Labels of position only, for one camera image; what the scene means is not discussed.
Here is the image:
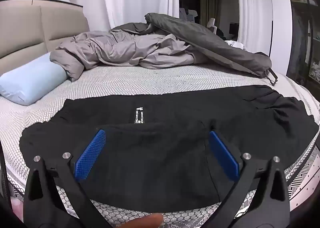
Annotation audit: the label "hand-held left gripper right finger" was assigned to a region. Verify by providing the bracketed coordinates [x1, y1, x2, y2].
[209, 130, 290, 228]

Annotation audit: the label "person's left hand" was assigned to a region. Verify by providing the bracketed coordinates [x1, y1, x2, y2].
[117, 213, 164, 228]

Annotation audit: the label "white chair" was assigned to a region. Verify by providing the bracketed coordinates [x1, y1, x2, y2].
[207, 18, 217, 34]

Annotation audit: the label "grey duvet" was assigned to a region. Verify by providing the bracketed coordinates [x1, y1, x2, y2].
[50, 13, 278, 86]

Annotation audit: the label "beige padded headboard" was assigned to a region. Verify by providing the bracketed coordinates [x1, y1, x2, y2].
[0, 0, 90, 74]

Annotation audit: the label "olive curtain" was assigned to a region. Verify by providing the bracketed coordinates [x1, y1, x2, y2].
[200, 0, 222, 27]

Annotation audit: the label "light blue pillow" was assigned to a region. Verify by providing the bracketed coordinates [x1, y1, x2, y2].
[0, 52, 69, 106]

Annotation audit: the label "black pants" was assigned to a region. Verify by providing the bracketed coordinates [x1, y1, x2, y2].
[19, 85, 319, 212]

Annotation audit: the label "hanging clothes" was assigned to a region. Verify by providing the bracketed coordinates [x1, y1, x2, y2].
[179, 8, 198, 22]

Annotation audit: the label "white cloth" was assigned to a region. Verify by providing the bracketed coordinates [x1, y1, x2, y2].
[224, 40, 248, 51]

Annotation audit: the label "dark glass wardrobe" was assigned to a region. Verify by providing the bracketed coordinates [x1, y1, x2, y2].
[282, 0, 320, 86]

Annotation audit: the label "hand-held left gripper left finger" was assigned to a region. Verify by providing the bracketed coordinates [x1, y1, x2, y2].
[24, 129, 113, 228]

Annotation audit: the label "white patterned mattress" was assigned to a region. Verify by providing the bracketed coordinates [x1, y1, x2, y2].
[0, 63, 320, 228]

